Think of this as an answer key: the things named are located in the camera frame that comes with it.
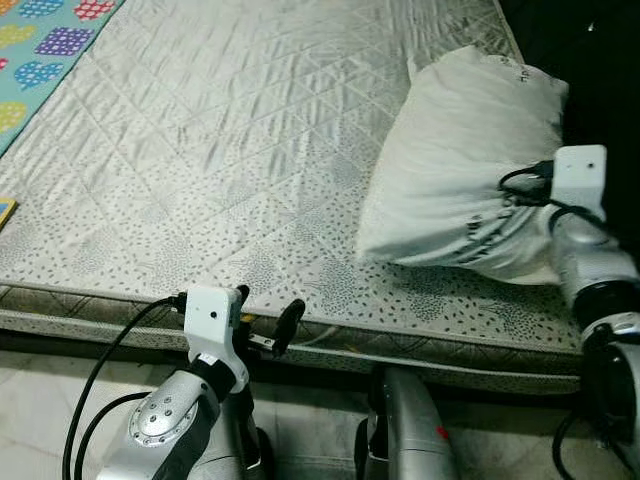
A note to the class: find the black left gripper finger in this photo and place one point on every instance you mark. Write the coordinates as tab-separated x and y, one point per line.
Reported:
242	298
290	325

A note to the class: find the white pillow with black print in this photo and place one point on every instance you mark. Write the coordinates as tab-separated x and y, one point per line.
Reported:
450	160

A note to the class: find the colourful children's book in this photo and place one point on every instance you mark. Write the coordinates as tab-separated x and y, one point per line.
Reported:
6	213

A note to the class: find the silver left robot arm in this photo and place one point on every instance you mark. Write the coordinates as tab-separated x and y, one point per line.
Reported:
165	420

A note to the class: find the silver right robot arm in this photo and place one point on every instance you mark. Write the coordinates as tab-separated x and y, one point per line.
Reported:
600	265

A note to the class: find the silver robot left leg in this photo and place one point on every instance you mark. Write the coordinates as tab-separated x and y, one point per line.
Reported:
245	440

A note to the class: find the silver robot leg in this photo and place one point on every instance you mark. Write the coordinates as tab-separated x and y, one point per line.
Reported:
245	440
410	430

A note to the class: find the black tufted headboard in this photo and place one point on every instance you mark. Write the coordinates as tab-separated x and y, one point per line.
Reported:
600	60

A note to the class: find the silver robot right leg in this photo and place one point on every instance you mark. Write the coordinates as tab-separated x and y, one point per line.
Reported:
410	430

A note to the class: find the white quilted mattress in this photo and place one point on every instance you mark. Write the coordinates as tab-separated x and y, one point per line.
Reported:
230	130

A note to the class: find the teal mat with coloured shapes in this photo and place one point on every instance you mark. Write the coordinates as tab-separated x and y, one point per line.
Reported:
60	42

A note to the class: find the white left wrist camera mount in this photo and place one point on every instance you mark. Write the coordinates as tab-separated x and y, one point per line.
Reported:
210	315

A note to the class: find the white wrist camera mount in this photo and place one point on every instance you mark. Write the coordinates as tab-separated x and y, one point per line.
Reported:
210	315
580	175

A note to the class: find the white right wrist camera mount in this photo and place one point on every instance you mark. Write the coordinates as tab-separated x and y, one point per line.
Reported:
580	175

